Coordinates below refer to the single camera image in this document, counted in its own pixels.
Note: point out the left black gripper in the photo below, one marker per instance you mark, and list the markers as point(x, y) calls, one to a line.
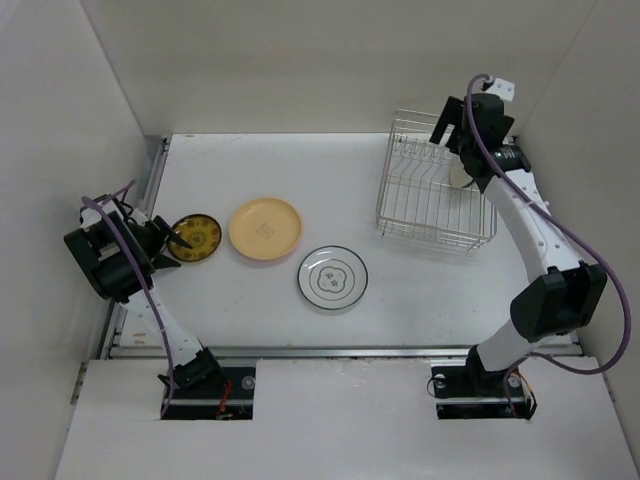
point(153, 252)

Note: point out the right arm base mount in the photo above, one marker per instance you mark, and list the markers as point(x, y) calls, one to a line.
point(459, 396)

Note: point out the white green-rimmed plate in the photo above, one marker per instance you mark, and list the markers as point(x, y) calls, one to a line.
point(332, 278)

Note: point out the aluminium front rail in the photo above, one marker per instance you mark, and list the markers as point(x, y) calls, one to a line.
point(307, 352)

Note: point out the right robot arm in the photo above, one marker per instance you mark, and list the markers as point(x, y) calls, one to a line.
point(563, 290)

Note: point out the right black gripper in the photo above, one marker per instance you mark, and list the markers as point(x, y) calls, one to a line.
point(453, 113)

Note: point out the wire dish rack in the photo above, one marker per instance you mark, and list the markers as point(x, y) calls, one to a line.
point(416, 198)

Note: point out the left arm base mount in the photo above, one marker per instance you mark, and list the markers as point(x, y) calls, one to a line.
point(232, 401)

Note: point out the cream plate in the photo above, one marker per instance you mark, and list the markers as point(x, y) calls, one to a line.
point(458, 177)

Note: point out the yellow plate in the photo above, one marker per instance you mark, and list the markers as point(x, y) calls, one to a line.
point(265, 229)

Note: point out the pink plate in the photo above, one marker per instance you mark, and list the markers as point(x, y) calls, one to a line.
point(264, 263)

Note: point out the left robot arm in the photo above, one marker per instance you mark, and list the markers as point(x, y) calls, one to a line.
point(119, 249)

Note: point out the small brown patterned plate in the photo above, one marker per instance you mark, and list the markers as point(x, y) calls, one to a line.
point(203, 232)

